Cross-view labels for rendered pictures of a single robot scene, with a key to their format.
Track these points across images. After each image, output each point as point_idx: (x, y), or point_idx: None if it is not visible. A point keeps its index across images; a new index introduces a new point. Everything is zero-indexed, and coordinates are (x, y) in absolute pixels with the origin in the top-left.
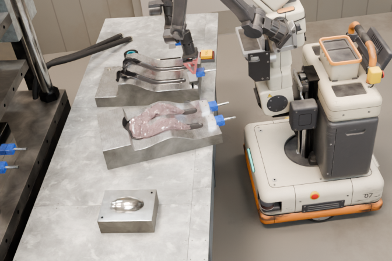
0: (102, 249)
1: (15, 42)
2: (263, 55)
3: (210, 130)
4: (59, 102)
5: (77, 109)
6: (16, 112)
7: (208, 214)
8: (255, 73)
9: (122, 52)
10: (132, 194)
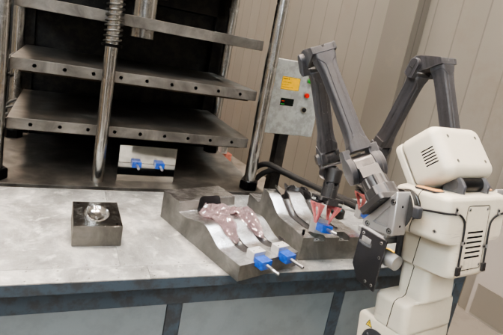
0: (48, 221)
1: (275, 142)
2: (377, 242)
3: (239, 257)
4: (244, 192)
5: (238, 197)
6: (219, 177)
7: (103, 279)
8: (359, 265)
9: None
10: (111, 214)
